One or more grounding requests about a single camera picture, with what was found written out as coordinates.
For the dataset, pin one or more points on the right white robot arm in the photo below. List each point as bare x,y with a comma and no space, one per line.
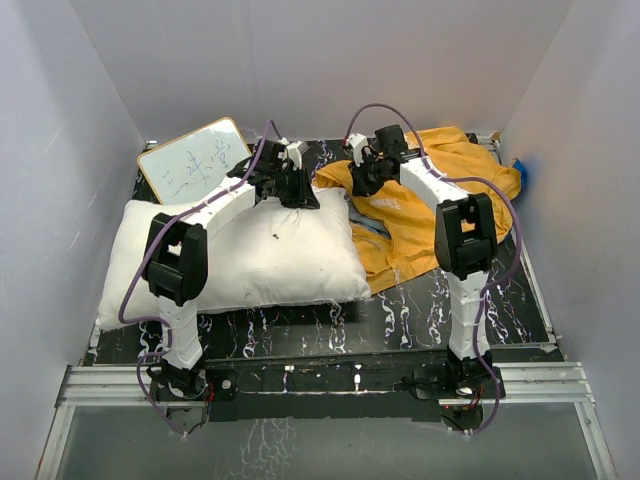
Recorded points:
465,241

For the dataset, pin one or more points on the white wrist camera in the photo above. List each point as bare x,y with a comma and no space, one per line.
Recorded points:
354,144
294,151

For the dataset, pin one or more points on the white pillow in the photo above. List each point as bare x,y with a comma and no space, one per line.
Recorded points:
266,256

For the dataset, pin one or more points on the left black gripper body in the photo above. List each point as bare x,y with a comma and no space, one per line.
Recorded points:
280,180

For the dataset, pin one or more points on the aluminium frame rail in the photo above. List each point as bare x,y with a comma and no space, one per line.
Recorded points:
524,382

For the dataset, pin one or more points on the small whiteboard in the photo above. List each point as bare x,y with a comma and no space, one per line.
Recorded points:
191,166

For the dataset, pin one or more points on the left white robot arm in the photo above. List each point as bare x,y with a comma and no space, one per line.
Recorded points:
177,270

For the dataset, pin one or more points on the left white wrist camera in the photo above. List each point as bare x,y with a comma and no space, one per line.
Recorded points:
294,151

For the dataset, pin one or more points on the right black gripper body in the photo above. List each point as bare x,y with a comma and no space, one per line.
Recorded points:
376,166

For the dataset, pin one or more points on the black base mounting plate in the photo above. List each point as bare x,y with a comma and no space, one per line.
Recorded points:
423,386

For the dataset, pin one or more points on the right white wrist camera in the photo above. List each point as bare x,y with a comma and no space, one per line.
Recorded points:
354,144

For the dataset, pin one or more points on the orange and blue pillowcase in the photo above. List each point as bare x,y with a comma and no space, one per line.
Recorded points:
406,209

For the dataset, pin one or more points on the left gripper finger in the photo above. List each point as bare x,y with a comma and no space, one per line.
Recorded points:
289,191
304,193

